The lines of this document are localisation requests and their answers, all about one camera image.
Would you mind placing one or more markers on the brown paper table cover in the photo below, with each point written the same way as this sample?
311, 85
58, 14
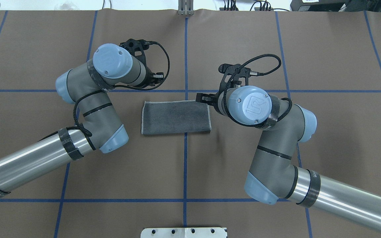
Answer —
332, 67

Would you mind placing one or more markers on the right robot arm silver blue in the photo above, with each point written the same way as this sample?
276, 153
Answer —
272, 175

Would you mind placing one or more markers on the black box white label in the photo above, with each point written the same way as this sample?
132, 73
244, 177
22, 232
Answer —
317, 5

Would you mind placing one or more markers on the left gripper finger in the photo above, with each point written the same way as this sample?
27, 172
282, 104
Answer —
159, 76

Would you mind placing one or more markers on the aluminium frame post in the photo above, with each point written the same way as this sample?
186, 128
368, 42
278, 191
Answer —
185, 7

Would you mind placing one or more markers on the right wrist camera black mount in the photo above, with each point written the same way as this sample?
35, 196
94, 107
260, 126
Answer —
229, 70

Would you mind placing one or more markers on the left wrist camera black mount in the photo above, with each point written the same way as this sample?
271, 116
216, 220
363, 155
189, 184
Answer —
136, 48

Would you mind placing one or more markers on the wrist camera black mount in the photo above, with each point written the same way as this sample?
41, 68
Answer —
229, 70
136, 48

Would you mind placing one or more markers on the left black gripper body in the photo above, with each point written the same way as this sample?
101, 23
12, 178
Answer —
148, 76

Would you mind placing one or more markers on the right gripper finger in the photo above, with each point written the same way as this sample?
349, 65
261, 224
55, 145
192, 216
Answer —
205, 98

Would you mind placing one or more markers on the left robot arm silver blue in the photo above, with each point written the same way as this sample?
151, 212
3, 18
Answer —
97, 125

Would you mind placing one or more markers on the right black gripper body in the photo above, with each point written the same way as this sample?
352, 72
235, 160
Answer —
214, 100

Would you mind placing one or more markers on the pink towel white edging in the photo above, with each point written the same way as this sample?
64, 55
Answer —
175, 117

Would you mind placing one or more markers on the white base plate bolts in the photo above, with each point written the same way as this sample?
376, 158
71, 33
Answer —
185, 232

